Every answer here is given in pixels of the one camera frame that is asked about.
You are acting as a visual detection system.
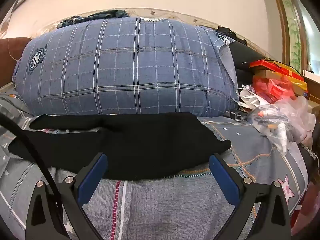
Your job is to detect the brown headboard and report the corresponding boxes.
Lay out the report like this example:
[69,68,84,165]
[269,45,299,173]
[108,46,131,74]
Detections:
[0,38,32,87]

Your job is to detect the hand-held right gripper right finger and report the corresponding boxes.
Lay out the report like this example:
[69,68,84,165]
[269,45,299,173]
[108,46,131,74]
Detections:
[209,154,292,240]

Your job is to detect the wooden window frame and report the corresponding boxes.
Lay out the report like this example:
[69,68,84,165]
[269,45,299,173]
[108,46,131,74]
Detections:
[271,0,320,73]

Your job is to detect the black bag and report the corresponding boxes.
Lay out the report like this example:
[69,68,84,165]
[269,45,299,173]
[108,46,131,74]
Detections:
[229,41,269,83]

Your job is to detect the black pants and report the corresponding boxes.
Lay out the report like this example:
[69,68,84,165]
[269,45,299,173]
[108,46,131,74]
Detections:
[7,112,232,180]

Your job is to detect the blue plaid pillow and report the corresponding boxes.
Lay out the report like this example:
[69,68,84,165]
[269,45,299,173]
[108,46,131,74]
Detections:
[12,17,239,117]

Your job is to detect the brown and yellow box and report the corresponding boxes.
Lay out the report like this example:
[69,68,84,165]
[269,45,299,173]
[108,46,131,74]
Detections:
[254,69,308,91]

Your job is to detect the clear plastic bag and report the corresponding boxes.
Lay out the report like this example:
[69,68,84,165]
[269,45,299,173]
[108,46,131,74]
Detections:
[247,96,317,155]

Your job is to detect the black cable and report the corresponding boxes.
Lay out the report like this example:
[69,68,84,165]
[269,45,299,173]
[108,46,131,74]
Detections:
[0,111,66,230]

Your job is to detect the red plastic bag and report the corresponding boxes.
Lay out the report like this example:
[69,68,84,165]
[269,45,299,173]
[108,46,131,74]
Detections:
[252,76,297,104]

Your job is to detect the grey plaid bed sheet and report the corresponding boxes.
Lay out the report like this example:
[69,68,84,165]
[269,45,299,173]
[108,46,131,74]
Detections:
[0,85,310,240]

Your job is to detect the dark blue clothes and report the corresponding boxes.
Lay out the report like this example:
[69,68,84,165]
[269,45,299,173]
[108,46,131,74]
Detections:
[57,9,130,29]

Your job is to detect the red gift box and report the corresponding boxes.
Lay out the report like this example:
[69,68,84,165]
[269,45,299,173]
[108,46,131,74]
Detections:
[249,59,304,80]

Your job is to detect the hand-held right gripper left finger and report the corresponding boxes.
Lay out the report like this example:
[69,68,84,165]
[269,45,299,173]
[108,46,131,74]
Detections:
[25,152,109,240]

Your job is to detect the small dark object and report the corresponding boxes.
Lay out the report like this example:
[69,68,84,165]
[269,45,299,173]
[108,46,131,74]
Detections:
[217,26,247,46]

